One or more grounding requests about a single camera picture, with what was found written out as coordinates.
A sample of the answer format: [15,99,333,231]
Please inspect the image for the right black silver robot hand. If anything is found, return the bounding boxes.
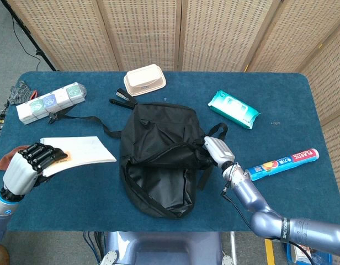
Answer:
[196,135,236,169]

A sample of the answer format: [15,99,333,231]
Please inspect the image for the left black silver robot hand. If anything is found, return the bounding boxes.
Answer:
[2,142,68,195]

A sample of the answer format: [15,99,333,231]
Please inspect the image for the black backpack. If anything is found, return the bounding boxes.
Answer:
[48,98,229,219]

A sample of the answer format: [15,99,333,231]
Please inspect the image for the white spiral notebook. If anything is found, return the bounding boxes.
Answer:
[39,135,118,177]

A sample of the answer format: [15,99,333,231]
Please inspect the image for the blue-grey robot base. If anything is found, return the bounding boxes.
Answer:
[99,231,234,265]

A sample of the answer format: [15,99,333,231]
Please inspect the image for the brown cloth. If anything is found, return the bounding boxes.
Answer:
[0,146,27,171]

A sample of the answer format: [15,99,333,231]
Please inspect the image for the teal wet wipes pack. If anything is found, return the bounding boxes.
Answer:
[208,89,262,130]

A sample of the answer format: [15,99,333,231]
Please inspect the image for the blue plastic wrap box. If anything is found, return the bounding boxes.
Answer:
[246,148,320,182]

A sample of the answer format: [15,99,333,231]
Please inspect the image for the white tissue multipack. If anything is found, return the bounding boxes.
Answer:
[15,82,87,125]

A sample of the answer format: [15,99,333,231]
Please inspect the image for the grey patterned cloth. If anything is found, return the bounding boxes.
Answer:
[7,80,39,105]

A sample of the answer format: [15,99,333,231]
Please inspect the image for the beige plastic lunch box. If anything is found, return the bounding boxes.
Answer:
[123,63,167,97]

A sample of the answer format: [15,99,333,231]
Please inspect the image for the black stapler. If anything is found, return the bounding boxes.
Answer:
[116,88,131,102]

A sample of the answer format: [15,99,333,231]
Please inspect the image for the blue box with label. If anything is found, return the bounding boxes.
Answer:
[285,242,333,265]

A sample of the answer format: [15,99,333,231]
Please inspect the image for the black tripod leg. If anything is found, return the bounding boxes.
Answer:
[0,0,60,72]

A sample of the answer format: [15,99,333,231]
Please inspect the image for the woven bamboo folding screen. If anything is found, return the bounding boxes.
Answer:
[6,0,340,199]

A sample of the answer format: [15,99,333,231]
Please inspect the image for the blue and black cables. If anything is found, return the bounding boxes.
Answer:
[83,231,104,263]

